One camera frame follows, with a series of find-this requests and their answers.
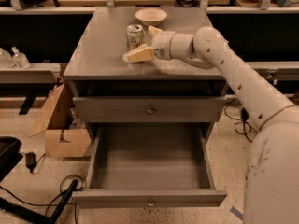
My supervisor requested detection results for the black chair base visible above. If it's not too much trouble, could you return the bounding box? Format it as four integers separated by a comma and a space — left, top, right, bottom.
0, 136, 79, 224

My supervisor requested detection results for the black floor cable right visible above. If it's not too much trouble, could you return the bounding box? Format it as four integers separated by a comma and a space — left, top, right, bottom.
223, 105, 260, 144

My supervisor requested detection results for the black power adapter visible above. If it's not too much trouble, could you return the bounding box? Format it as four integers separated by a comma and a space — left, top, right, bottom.
241, 108, 249, 122
25, 152, 36, 172

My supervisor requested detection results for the open grey lower drawer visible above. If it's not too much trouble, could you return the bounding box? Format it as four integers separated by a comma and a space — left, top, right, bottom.
73, 123, 227, 208

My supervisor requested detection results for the closed grey upper drawer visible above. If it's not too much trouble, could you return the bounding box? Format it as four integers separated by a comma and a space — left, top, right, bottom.
73, 96, 225, 123

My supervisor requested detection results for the brown cardboard box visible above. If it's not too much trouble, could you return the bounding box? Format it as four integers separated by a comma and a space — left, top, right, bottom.
28, 83, 92, 158

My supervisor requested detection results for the grey wooden drawer cabinet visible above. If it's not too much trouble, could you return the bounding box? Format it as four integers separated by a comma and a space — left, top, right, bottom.
63, 7, 237, 209

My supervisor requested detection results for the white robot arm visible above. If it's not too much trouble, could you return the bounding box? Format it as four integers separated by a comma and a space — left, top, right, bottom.
123, 26, 299, 224

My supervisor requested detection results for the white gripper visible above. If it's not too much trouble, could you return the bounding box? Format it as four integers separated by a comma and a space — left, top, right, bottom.
122, 26, 175, 63

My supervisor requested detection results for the clear sanitizer bottle right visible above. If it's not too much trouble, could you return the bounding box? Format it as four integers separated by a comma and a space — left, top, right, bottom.
12, 47, 31, 69

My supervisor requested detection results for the black power adapter right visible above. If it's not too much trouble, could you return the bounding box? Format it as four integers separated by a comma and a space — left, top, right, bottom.
241, 108, 249, 122

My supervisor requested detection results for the white ceramic bowl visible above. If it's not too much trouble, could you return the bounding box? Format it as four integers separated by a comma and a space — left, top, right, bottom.
135, 8, 167, 26

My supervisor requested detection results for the clear sanitizer bottle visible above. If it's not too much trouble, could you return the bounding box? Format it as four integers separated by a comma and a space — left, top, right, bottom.
12, 47, 31, 69
0, 48, 15, 67

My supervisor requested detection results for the clear sanitizer bottle left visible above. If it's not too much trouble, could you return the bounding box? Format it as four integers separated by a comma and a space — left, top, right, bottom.
0, 48, 15, 67

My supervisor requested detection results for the silver 7up soda can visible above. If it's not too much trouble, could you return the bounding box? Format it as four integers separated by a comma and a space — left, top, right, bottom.
126, 24, 145, 51

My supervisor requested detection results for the black power adapter left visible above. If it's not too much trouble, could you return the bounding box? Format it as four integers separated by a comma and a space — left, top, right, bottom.
25, 152, 36, 172

